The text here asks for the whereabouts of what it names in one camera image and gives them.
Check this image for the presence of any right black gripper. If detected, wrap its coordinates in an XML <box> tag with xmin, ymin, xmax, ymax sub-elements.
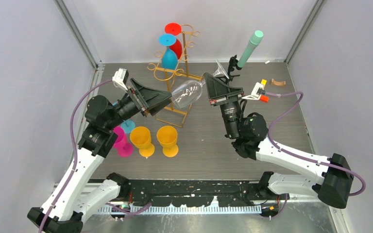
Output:
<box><xmin>204</xmin><ymin>74</ymin><xmax>244</xmax><ymax>139</ymax></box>

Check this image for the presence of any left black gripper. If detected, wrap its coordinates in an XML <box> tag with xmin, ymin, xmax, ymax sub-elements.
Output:
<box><xmin>105</xmin><ymin>79</ymin><xmax>172</xmax><ymax>130</ymax></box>

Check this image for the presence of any clear wine glass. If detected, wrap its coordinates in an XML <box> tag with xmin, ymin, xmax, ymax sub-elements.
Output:
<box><xmin>171</xmin><ymin>59</ymin><xmax>230</xmax><ymax>109</ymax></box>

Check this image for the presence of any yellow wine glass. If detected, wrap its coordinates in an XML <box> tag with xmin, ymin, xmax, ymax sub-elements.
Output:
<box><xmin>156</xmin><ymin>126</ymin><xmax>179</xmax><ymax>157</ymax></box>
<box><xmin>130</xmin><ymin>126</ymin><xmax>155</xmax><ymax>158</ymax></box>

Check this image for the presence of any blue wine glass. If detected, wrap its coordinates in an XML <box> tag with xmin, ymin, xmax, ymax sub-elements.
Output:
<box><xmin>158</xmin><ymin>33</ymin><xmax>178</xmax><ymax>70</ymax></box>
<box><xmin>112</xmin><ymin>119</ymin><xmax>136</xmax><ymax>134</ymax></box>

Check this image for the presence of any pink wine glass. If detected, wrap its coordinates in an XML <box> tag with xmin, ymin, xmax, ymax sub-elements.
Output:
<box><xmin>113</xmin><ymin>126</ymin><xmax>133</xmax><ymax>158</ymax></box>

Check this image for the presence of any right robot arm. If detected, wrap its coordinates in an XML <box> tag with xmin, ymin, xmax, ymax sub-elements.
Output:
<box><xmin>203</xmin><ymin>73</ymin><xmax>355</xmax><ymax>209</ymax></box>

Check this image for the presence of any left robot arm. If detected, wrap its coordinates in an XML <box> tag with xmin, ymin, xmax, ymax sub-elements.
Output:
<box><xmin>27</xmin><ymin>79</ymin><xmax>172</xmax><ymax>233</ymax></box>

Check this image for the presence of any red wine glass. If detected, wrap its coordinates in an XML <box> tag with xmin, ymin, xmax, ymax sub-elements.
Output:
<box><xmin>164</xmin><ymin>22</ymin><xmax>183</xmax><ymax>60</ymax></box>

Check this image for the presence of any black tripod stand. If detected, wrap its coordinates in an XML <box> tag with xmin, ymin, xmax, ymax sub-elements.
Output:
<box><xmin>220</xmin><ymin>55</ymin><xmax>241</xmax><ymax>84</ymax></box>

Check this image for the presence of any orange block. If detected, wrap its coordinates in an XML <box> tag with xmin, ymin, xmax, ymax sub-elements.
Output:
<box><xmin>259</xmin><ymin>95</ymin><xmax>269</xmax><ymax>102</ymax></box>

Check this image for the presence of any wooden arch block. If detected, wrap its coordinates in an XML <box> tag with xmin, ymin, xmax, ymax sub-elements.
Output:
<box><xmin>271</xmin><ymin>79</ymin><xmax>286</xmax><ymax>86</ymax></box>

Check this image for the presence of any mint green microphone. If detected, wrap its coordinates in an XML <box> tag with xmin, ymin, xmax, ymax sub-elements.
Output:
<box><xmin>237</xmin><ymin>30</ymin><xmax>264</xmax><ymax>69</ymax></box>

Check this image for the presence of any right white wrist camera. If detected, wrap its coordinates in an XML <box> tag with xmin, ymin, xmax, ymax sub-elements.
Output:
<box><xmin>242</xmin><ymin>82</ymin><xmax>266</xmax><ymax>100</ymax></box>

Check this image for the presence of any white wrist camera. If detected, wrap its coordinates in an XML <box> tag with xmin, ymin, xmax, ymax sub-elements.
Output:
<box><xmin>112</xmin><ymin>68</ymin><xmax>129</xmax><ymax>92</ymax></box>
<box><xmin>242</xmin><ymin>82</ymin><xmax>266</xmax><ymax>100</ymax></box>

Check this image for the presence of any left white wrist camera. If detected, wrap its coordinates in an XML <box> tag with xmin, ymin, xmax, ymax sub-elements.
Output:
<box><xmin>112</xmin><ymin>68</ymin><xmax>129</xmax><ymax>92</ymax></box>

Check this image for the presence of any gold wire glass rack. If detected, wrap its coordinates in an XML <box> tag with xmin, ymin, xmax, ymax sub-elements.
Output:
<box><xmin>147</xmin><ymin>24</ymin><xmax>204</xmax><ymax>129</ymax></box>

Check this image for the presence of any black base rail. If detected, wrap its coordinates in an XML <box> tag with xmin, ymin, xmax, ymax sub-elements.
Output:
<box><xmin>99</xmin><ymin>178</ymin><xmax>290</xmax><ymax>208</ymax></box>

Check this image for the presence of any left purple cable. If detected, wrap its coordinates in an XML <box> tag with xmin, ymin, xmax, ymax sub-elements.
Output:
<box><xmin>37</xmin><ymin>80</ymin><xmax>115</xmax><ymax>233</ymax></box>

